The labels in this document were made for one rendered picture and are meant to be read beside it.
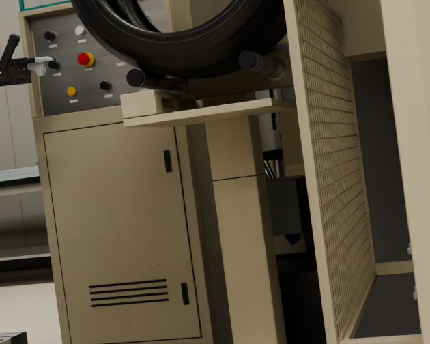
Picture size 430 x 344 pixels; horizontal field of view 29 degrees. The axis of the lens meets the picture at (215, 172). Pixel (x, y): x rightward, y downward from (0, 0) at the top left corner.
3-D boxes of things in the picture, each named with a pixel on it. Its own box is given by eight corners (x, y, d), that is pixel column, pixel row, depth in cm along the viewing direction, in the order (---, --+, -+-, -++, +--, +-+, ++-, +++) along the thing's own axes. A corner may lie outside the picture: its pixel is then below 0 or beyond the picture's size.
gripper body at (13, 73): (33, 82, 266) (-5, 86, 264) (30, 55, 264) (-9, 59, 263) (32, 82, 258) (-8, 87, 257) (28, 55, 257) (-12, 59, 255)
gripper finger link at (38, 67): (56, 74, 256) (33, 77, 260) (53, 55, 255) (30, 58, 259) (50, 76, 253) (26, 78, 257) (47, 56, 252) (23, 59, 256)
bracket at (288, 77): (163, 105, 237) (159, 71, 237) (300, 84, 226) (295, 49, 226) (160, 105, 234) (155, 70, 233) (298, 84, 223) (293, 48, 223)
